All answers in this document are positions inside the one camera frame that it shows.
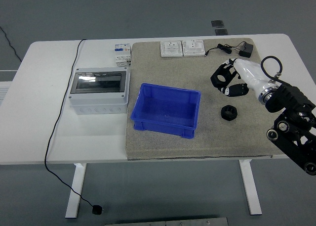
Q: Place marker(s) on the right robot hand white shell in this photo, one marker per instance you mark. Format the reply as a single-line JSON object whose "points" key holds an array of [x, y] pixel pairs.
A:
{"points": [[249, 72]]}

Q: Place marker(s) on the black hexagonal nut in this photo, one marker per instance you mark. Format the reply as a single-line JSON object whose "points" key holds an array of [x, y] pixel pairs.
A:
{"points": [[225, 114]]}

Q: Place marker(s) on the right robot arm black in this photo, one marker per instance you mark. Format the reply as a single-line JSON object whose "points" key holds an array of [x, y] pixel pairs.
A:
{"points": [[291, 100]]}

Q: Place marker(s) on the blue plastic box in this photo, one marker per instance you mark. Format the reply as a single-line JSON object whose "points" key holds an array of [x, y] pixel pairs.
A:
{"points": [[168, 109]]}

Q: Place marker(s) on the grey distribution box clear lid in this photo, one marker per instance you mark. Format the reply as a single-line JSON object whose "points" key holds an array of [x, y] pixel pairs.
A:
{"points": [[98, 97]]}

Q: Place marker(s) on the dark floor plate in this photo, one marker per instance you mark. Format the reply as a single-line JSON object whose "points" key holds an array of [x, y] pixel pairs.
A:
{"points": [[217, 23], [221, 31]]}

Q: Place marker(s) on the white table leg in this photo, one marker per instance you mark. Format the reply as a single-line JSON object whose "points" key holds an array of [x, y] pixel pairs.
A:
{"points": [[75, 191], [250, 186]]}

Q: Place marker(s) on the grey-brown mat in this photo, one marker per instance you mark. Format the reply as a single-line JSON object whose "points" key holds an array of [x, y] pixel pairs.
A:
{"points": [[163, 147]]}

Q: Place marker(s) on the white circuit breaker red marks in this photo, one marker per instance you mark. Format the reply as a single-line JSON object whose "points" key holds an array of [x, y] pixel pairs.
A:
{"points": [[123, 60]]}

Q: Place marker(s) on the white circuit breaker blue label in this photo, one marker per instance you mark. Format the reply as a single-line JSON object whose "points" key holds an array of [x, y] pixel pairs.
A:
{"points": [[122, 48]]}

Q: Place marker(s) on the white grey floor fixture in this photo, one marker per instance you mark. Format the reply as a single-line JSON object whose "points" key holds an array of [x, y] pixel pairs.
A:
{"points": [[3, 90]]}

